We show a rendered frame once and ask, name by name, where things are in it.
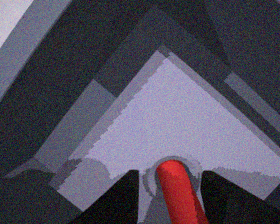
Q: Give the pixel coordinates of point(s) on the dark red peg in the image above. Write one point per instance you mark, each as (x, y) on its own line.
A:
(183, 205)

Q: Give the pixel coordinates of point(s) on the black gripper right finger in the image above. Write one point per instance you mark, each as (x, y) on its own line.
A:
(226, 203)

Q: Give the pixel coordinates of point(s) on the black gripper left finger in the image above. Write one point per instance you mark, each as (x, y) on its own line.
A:
(116, 206)

